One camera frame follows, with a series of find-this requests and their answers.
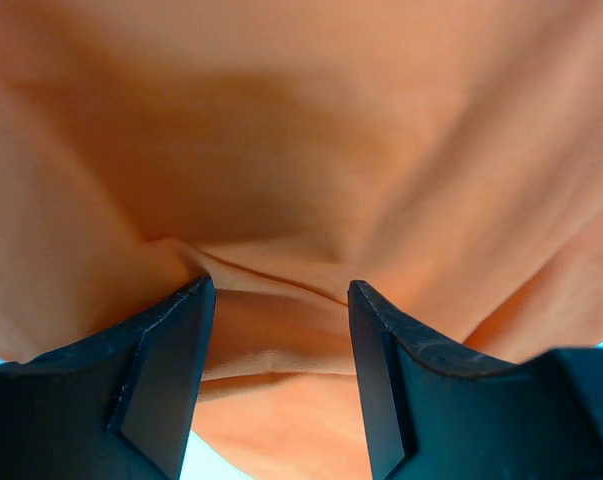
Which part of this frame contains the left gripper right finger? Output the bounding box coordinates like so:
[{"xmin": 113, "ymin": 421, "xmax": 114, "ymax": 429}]
[{"xmin": 348, "ymin": 281, "xmax": 603, "ymax": 479}]

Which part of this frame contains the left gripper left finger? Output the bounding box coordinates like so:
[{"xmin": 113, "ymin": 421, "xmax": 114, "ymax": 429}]
[{"xmin": 0, "ymin": 277, "xmax": 215, "ymax": 479}]

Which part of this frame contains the orange t shirt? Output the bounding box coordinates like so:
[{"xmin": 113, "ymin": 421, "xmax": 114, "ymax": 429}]
[{"xmin": 0, "ymin": 1, "xmax": 603, "ymax": 479}]

